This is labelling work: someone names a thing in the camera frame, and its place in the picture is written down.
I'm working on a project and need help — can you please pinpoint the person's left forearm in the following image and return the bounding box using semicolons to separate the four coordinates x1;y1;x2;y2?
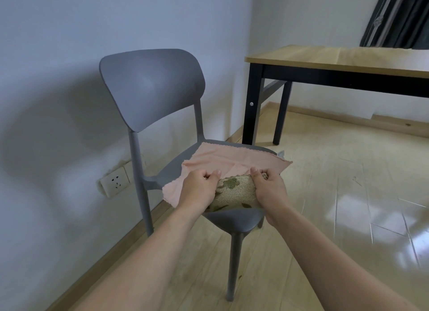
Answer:
72;208;202;311

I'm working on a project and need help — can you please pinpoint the pink cloth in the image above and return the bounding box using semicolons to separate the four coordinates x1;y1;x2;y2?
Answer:
162;142;294;209

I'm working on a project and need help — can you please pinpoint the dark grey curtain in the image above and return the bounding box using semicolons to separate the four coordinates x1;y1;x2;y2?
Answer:
359;0;429;50

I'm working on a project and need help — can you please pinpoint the grey plastic chair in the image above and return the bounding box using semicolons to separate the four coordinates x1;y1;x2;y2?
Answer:
99;48;279;303

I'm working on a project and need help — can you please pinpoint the wooden table with black legs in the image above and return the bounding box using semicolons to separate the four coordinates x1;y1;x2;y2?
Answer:
244;45;429;146

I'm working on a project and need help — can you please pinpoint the person's right hand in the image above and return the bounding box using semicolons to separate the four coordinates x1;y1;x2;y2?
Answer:
249;166;291;227

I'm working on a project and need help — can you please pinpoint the olive floral cloth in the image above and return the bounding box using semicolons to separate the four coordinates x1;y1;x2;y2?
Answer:
206;173;269;214

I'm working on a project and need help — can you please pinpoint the white wall socket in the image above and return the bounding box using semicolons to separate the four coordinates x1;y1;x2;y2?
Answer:
99;168;132;199

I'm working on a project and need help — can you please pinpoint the person's right forearm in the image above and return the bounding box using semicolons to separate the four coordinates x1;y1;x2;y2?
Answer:
268;208;420;311

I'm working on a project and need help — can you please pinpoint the person's left hand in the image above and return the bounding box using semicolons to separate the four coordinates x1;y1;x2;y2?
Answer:
175;168;222;218

